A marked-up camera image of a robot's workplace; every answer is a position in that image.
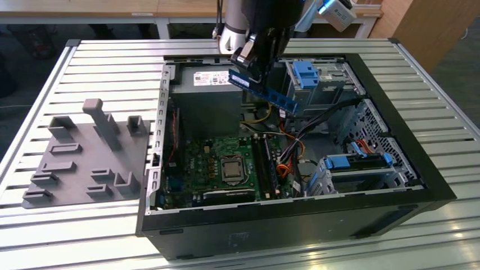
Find grey power supply unit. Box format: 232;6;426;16
170;66;245;136

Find orange SATA wire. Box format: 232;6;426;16
350;139;380;155

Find yellow wire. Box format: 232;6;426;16
238;105;273;125

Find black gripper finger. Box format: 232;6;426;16
229;46;262;83

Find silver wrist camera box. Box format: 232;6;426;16
316;0;357;32

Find metal optical drive cage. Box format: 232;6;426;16
285;60;366;107

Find blue RAM stick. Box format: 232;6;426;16
228;69;300;115

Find red black twisted wire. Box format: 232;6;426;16
166;111;177;167

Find black RAM slot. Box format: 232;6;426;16
250;133;265;201
261;134;277;199
256;133;270;201

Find black PC case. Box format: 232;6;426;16
134;52;458;261

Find wooden cabinet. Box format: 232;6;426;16
369;0;480;74

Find black power cable bundle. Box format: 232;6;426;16
278;97;366;143

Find graphics card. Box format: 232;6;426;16
201;188;256;208

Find blue disk carrier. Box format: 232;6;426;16
320;153;393;171

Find metal CPU socket cover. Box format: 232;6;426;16
218;154;250;186

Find blue plastic drive bracket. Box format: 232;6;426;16
293;61;321;89

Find white framed wooden desk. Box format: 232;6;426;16
0;0;382;40

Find green motherboard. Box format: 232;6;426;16
158;134;297;210

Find metal disk bay cage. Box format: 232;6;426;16
305;153;412;198

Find orange red yellow power wires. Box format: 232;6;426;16
276;164;298;178

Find silver CPU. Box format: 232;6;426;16
224;163;242;181

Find grey parts rack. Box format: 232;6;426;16
21;98;153;210

